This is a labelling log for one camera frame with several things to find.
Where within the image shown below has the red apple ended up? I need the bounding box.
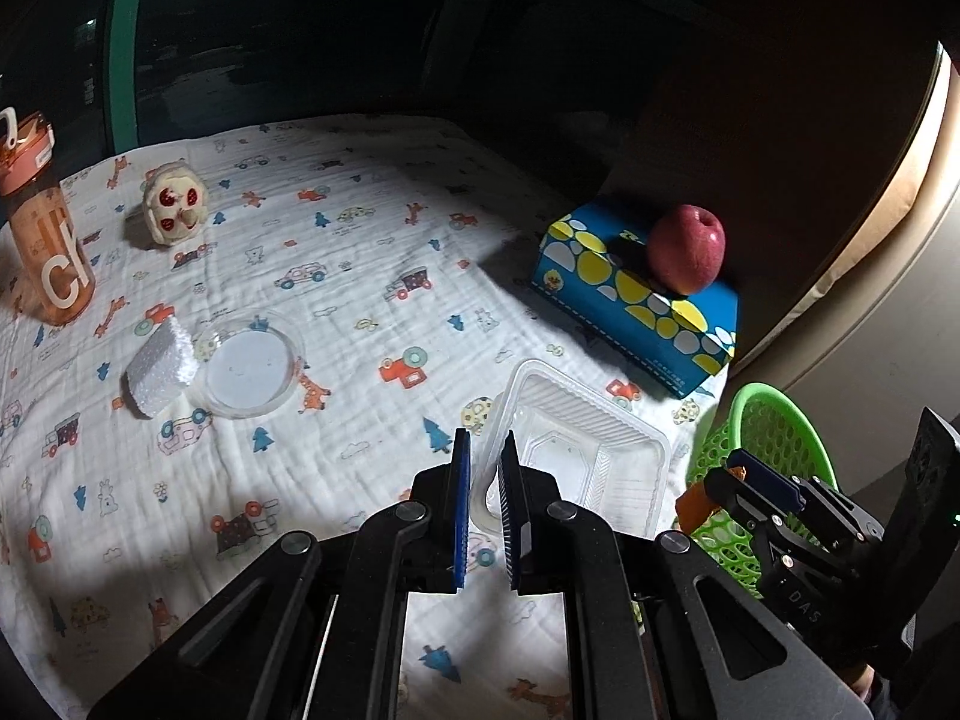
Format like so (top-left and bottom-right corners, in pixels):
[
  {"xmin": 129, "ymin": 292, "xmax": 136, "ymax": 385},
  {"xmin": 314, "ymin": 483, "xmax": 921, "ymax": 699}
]
[{"xmin": 647, "ymin": 204, "xmax": 727, "ymax": 295}]

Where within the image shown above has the orange water bottle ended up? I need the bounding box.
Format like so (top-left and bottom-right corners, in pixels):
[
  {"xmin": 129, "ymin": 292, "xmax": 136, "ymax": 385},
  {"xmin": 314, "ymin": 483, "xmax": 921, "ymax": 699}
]
[{"xmin": 0, "ymin": 106, "xmax": 97, "ymax": 327}]

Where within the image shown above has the green window frame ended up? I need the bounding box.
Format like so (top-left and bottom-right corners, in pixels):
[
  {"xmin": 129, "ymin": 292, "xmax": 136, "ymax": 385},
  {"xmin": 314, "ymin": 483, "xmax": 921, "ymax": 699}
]
[{"xmin": 107, "ymin": 0, "xmax": 151, "ymax": 155}]

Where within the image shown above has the white toy with red eyes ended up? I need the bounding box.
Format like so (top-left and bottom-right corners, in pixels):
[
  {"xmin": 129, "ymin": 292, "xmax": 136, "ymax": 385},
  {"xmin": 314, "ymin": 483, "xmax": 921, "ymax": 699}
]
[{"xmin": 142, "ymin": 160, "xmax": 211, "ymax": 247}]

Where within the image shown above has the brown wooden headboard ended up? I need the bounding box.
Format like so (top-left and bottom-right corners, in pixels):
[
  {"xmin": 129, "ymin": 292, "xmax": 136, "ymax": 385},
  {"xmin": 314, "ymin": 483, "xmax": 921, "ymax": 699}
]
[{"xmin": 600, "ymin": 0, "xmax": 953, "ymax": 361}]

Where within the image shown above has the clear round lid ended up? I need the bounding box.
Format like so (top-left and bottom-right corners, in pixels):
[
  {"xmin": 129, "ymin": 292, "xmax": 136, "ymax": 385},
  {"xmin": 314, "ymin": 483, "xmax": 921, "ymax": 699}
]
[{"xmin": 193, "ymin": 311, "xmax": 307, "ymax": 419}]

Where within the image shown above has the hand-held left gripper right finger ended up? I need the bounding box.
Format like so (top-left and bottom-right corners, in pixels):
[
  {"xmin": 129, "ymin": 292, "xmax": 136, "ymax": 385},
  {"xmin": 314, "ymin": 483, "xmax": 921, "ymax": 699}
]
[{"xmin": 496, "ymin": 431, "xmax": 893, "ymax": 720}]

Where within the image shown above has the blue box with dots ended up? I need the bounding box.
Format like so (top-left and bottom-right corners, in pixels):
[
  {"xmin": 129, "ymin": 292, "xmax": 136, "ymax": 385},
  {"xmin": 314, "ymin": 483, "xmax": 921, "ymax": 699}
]
[{"xmin": 531, "ymin": 199, "xmax": 740, "ymax": 400}]

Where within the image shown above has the beige flower print pillow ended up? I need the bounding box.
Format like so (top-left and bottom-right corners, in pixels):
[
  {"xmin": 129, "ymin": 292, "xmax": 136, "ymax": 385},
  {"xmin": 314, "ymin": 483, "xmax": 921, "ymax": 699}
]
[{"xmin": 739, "ymin": 67, "xmax": 960, "ymax": 481}]

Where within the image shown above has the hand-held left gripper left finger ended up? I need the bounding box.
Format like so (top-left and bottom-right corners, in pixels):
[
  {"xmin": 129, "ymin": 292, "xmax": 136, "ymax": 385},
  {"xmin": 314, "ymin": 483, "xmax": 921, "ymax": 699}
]
[{"xmin": 86, "ymin": 427, "xmax": 473, "ymax": 720}]

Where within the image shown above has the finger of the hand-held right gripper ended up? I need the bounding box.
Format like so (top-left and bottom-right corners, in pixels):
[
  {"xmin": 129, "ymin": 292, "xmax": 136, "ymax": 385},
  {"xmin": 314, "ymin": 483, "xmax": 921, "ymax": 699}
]
[
  {"xmin": 724, "ymin": 448, "xmax": 803, "ymax": 511},
  {"xmin": 703, "ymin": 467, "xmax": 775, "ymax": 542}
]

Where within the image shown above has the green plastic basket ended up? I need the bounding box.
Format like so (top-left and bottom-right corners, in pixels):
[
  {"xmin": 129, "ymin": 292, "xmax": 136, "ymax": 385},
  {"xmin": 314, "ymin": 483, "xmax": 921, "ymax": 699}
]
[{"xmin": 686, "ymin": 382, "xmax": 837, "ymax": 601}]

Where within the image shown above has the clear plastic tray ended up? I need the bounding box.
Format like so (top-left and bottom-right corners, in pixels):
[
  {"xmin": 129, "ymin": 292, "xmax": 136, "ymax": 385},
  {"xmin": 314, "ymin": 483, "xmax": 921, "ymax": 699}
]
[{"xmin": 469, "ymin": 360, "xmax": 671, "ymax": 541}]

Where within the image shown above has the printed white cloth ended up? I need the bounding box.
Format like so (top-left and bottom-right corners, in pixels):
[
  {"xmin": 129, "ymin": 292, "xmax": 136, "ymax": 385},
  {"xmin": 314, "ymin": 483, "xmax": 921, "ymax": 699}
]
[{"xmin": 0, "ymin": 114, "xmax": 732, "ymax": 720}]

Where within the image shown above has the white foam block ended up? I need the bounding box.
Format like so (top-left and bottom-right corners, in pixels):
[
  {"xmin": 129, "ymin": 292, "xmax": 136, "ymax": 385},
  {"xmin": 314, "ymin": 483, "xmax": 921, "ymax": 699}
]
[{"xmin": 124, "ymin": 316, "xmax": 200, "ymax": 419}]

